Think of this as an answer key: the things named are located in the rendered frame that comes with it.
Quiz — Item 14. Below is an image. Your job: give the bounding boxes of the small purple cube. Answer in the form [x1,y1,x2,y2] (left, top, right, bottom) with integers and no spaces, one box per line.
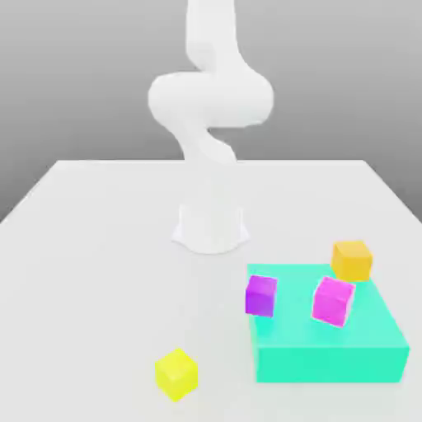
[245,274,279,318]

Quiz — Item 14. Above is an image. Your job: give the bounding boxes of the small orange cube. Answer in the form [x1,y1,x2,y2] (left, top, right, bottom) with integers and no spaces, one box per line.
[331,240,374,283]

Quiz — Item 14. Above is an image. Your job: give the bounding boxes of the small pink cube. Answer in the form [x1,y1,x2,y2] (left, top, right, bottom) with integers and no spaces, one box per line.
[311,275,357,328]

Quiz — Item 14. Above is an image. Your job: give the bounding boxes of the small yellow cube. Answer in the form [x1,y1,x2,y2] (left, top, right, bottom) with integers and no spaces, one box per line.
[154,348,199,403]

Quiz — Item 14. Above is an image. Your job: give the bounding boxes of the large turquoise box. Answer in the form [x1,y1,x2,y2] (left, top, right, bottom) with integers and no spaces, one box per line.
[246,263,410,384]

